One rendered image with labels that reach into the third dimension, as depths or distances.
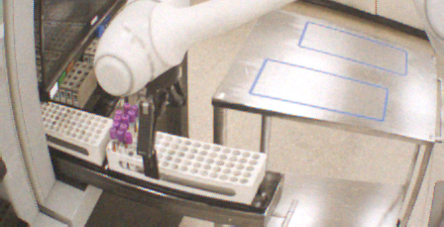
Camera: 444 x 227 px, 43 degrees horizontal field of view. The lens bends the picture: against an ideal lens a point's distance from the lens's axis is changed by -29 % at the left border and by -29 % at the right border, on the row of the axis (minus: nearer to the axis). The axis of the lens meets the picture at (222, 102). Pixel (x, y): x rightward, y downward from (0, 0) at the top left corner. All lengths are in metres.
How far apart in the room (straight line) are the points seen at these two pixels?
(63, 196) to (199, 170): 0.35
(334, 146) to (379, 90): 1.14
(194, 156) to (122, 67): 0.42
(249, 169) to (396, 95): 0.50
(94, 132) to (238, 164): 0.30
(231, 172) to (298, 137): 1.50
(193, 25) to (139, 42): 0.08
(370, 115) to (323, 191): 0.63
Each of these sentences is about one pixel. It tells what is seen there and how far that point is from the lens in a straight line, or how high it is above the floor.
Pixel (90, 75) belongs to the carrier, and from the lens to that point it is 1.63.
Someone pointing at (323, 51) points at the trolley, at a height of 0.82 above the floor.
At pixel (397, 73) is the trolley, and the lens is 1.79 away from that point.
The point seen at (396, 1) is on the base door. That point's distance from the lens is 3.64.
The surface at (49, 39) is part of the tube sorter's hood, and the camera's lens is 1.36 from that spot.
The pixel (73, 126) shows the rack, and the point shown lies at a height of 0.86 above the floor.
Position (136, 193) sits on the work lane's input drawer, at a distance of 1.44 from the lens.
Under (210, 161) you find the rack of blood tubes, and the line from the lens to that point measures 1.40.
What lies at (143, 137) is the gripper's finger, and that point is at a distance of 1.29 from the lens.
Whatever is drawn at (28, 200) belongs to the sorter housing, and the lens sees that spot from 1.40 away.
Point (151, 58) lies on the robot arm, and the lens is 1.05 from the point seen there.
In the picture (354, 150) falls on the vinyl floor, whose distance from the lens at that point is 2.81.
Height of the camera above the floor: 1.76
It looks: 36 degrees down
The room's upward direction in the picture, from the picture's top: straight up
